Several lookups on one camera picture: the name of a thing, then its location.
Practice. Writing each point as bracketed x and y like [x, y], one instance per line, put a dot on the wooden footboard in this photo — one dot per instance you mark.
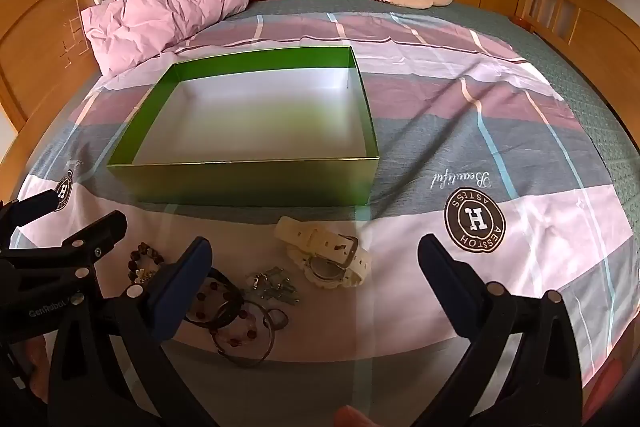
[565, 7]

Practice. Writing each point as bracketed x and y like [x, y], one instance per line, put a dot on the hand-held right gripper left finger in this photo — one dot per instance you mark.
[175, 292]

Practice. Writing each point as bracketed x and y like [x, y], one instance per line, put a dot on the pink grey plaid bedsheet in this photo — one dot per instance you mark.
[450, 122]

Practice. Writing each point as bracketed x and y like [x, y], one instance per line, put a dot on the wooden headboard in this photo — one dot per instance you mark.
[35, 37]

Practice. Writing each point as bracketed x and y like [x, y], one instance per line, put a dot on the black bangle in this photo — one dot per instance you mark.
[227, 281]

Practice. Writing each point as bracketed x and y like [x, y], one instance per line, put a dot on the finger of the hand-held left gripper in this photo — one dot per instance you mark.
[37, 202]
[102, 232]

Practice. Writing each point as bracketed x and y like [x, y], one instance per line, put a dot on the green patterned mattress cover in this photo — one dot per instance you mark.
[590, 107]

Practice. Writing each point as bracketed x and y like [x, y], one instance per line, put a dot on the green cardboard box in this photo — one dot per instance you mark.
[250, 177]

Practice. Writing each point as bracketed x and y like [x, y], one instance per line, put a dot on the bronze metal bangle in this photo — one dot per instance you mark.
[269, 347]

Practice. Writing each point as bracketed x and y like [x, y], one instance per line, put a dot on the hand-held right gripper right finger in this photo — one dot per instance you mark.
[440, 277]

